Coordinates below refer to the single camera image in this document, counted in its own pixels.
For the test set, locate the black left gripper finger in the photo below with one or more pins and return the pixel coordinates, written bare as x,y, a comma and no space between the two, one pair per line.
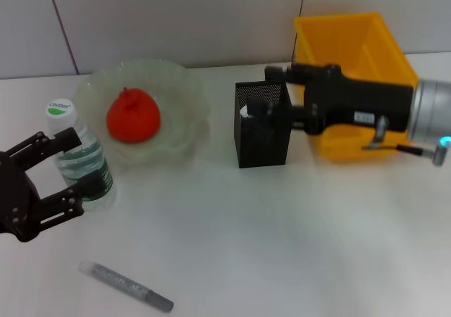
68,139
89,186

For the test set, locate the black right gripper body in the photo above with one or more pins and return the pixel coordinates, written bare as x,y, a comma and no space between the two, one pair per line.
359,102

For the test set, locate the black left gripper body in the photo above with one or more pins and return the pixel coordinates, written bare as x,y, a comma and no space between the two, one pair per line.
17,204

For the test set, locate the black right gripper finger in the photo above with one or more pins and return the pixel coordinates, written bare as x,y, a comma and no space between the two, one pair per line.
282,73
267,111

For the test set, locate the clear green-label water bottle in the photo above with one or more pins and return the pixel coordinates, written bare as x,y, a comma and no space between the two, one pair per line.
82,155

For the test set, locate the green utility knife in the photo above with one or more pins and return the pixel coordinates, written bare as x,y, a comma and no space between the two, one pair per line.
244,112

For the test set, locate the black mesh pen holder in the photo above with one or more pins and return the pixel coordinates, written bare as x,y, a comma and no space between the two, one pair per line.
260,148

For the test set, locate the pale green glass fruit plate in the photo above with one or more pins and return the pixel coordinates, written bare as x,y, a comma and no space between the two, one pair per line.
179,95

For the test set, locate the grey marker pen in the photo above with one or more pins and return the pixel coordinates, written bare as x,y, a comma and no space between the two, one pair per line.
123,283

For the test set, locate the yellow plastic bin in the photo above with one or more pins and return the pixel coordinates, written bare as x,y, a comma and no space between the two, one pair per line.
317,42

